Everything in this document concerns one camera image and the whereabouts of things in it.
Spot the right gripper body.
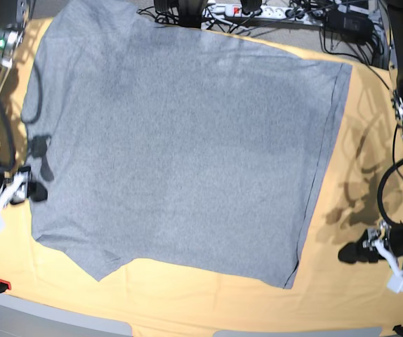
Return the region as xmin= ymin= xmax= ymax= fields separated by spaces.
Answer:
xmin=0 ymin=166 xmax=33 ymax=213

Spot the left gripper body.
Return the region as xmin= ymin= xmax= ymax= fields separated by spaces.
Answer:
xmin=361 ymin=220 xmax=403 ymax=277

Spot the grey t-shirt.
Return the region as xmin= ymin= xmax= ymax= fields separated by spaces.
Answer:
xmin=21 ymin=1 xmax=352 ymax=289

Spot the yellow table cloth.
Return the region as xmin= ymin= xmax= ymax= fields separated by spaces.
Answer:
xmin=0 ymin=17 xmax=403 ymax=333

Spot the black power adapter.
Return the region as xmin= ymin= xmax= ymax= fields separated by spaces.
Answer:
xmin=325 ymin=11 xmax=374 ymax=37

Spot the white power strip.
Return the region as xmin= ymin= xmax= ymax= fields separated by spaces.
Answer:
xmin=202 ymin=3 xmax=323 ymax=27

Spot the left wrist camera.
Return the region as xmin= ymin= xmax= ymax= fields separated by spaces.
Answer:
xmin=387 ymin=275 xmax=403 ymax=293

